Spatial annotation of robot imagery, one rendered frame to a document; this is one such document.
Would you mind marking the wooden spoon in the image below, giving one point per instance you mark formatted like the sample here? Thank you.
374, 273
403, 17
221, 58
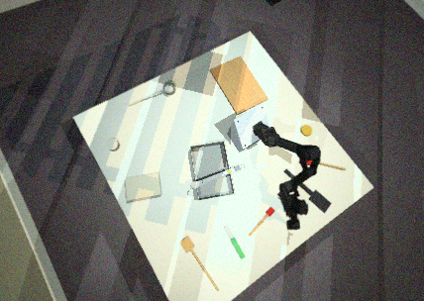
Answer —
189, 246

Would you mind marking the wooden board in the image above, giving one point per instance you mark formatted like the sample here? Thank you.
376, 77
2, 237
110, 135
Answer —
238, 85

